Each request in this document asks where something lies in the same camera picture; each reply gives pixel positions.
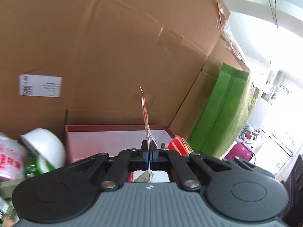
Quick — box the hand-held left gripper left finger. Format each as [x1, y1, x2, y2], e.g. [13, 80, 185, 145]
[57, 141, 150, 191]

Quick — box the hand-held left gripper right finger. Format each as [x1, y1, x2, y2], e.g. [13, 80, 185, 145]
[151, 141, 233, 191]

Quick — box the red and white card package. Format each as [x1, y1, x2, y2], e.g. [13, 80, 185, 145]
[140, 87, 157, 184]

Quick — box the maroon cardboard box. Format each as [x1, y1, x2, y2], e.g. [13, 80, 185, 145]
[64, 124, 177, 183]

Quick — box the green fabric bag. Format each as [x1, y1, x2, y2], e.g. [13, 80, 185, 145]
[187, 63, 261, 159]

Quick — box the pink pot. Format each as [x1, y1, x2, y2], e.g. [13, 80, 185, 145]
[224, 141, 256, 165]

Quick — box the white bowl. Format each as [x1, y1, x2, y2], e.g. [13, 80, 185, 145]
[19, 128, 67, 173]

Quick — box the green tape roll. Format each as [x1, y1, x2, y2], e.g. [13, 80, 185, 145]
[35, 153, 56, 175]

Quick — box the large brown cardboard box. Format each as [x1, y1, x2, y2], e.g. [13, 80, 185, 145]
[0, 0, 251, 163]

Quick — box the white shipping label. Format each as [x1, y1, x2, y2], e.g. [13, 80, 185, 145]
[19, 74, 62, 98]

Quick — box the pink patterned packet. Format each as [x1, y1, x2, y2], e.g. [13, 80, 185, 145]
[0, 132, 28, 180]

